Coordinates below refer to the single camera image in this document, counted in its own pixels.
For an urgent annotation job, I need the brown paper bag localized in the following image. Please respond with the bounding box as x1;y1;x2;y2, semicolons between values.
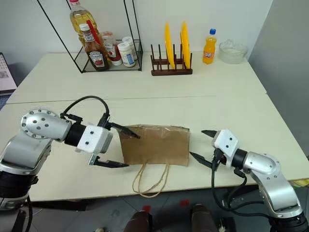
119;124;191;198

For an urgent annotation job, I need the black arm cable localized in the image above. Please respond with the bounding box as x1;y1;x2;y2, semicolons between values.
211;149;271;218
59;96;110;121

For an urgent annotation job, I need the yellow plate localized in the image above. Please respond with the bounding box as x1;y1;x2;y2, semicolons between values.
164;21;176;69
180;20;192;69

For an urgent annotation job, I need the cooking oil bottle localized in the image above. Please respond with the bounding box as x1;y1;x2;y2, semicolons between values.
69;0;101;50

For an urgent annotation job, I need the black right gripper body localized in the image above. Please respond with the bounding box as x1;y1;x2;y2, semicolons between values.
211;147;227;170

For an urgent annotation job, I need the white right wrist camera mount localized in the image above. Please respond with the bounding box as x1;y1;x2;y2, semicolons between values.
211;129;240;158

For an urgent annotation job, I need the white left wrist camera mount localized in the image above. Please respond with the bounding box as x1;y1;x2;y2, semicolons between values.
75;123;114;154

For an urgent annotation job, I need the clear glass bowl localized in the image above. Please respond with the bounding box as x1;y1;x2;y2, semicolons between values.
218;39;249;65

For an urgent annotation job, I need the laptop screen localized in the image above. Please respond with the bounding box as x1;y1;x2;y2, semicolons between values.
0;52;18;96

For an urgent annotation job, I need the yellow green object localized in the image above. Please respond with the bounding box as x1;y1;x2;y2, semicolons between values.
291;178;309;188

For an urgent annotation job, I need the small squeeze ketchup bottle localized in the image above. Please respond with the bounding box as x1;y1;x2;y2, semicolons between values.
102;42;123;67

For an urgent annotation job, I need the large glass ketchup bottle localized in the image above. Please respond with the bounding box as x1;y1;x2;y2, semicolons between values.
79;23;110;72

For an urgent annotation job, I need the dark wooden dish rack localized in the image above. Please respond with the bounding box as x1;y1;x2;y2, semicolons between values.
150;43;194;76

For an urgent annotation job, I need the dark brown rounded shape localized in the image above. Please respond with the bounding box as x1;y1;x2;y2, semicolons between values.
190;204;214;232
124;210;154;232

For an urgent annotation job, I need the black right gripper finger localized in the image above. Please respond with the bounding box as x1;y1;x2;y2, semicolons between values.
189;151;214;169
201;130;219;139

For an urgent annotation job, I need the clear glass shaker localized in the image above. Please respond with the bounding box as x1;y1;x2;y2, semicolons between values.
101;30;114;45

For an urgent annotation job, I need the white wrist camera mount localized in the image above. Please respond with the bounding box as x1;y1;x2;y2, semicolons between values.
75;123;114;154
211;129;240;158

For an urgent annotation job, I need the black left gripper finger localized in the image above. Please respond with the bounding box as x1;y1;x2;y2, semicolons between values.
96;157;130;169
110;122;141;140

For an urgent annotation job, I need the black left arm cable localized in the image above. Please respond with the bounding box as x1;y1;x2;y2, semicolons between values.
59;96;110;121

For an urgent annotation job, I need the black wire rack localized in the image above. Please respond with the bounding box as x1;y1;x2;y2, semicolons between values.
36;0;143;74

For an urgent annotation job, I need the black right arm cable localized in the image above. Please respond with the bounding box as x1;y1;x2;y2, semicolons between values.
211;149;271;218

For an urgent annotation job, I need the orange soda bottle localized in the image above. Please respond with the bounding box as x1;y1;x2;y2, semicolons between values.
202;28;217;65

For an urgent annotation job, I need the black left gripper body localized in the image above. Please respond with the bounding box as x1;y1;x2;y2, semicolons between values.
88;115;114;167

